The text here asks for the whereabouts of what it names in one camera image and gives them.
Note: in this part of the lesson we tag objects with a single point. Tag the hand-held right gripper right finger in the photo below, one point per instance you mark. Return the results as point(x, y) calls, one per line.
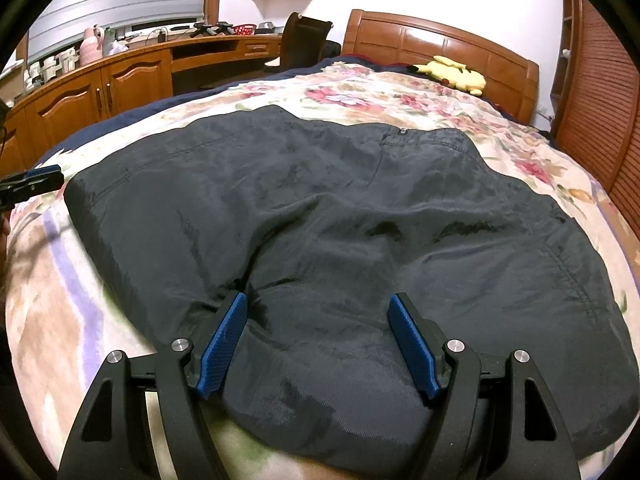
point(412, 345)

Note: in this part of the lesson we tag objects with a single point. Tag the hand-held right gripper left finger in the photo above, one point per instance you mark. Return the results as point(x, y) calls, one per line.
point(225, 340)

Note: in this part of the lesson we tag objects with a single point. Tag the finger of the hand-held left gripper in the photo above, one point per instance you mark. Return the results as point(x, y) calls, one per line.
point(42, 172)

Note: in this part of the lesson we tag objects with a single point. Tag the black jacket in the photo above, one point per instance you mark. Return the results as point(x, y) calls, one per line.
point(350, 210)

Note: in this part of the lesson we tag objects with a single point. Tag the wooden cabinet desk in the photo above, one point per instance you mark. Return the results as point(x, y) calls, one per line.
point(70, 105)

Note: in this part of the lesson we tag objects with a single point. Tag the navy bed sheet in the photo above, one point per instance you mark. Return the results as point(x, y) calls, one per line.
point(125, 119)

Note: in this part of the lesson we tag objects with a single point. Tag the group of white containers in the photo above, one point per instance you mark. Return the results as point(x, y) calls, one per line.
point(50, 67)

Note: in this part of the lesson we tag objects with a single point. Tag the pink bottle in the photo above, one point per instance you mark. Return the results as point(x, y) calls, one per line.
point(91, 50)

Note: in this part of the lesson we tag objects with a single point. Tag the red basket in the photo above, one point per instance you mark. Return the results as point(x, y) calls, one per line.
point(245, 28)

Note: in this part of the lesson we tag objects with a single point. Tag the floral quilt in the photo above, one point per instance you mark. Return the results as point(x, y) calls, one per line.
point(350, 92)

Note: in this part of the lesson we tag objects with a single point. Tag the yellow plush toy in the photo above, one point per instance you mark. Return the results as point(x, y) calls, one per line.
point(455, 75)

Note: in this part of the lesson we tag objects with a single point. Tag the dark wooden chair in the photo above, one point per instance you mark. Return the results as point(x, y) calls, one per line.
point(305, 40)

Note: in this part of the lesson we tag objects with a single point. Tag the wooden louvered wardrobe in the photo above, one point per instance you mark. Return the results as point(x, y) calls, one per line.
point(600, 110)

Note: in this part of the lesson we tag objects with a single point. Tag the wooden headboard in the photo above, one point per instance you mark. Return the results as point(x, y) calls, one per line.
point(425, 40)

